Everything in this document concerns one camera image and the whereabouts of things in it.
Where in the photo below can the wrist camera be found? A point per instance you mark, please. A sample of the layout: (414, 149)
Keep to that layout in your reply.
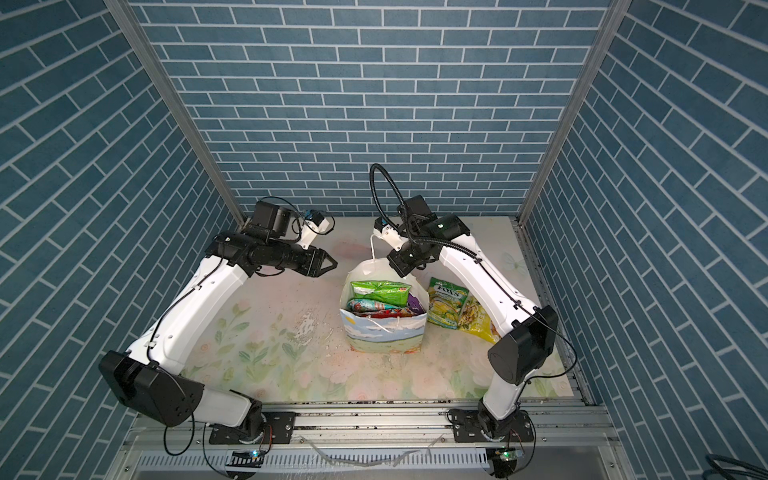
(314, 223)
(384, 231)

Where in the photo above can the floral table mat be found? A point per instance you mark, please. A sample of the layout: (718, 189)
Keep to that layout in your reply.
(281, 340)

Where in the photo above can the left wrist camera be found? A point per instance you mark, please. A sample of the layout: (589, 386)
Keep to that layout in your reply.
(314, 223)

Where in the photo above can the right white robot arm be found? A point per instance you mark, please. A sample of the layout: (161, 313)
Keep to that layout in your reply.
(527, 331)

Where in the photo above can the floral paper gift bag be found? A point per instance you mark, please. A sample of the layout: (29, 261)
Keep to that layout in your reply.
(384, 335)

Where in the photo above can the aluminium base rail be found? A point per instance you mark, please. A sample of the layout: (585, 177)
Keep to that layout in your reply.
(549, 440)

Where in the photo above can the green Fox's Spring Tea candy bag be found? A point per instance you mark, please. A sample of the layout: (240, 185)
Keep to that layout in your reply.
(446, 303)

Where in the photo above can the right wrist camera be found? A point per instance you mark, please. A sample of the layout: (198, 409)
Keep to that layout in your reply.
(384, 231)

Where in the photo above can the red snack packet in bag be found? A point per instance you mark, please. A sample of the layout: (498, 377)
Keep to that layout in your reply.
(376, 309)

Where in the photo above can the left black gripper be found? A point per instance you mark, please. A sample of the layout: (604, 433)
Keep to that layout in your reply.
(313, 261)

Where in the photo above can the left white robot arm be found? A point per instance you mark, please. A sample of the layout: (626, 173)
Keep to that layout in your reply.
(146, 377)

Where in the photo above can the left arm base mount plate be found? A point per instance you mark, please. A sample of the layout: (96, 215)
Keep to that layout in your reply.
(270, 428)

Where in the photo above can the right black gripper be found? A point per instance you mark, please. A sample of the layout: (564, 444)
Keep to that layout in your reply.
(395, 262)

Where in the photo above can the green snack packet in bag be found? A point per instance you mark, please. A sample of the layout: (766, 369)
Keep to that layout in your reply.
(384, 291)

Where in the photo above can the yellow-green snack packet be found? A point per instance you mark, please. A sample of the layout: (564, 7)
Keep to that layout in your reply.
(475, 320)

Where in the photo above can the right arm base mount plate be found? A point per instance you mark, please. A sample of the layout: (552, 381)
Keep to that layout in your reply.
(489, 426)

